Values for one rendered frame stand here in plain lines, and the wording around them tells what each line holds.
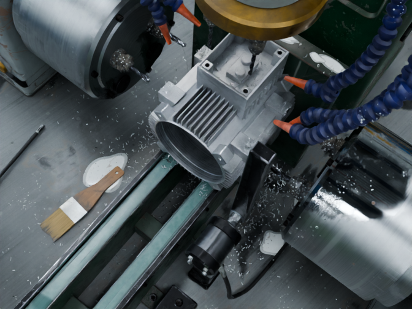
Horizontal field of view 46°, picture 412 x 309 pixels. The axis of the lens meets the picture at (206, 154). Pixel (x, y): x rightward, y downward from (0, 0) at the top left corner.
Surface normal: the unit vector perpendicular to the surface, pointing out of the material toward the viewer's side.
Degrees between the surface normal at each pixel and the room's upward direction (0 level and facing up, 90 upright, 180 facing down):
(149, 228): 0
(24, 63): 90
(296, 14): 0
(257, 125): 0
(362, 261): 62
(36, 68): 90
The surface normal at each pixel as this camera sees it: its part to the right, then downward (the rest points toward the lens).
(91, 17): -0.24, -0.04
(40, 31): -0.51, 0.42
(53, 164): 0.06, -0.42
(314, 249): -0.58, 0.59
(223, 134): 0.47, -0.05
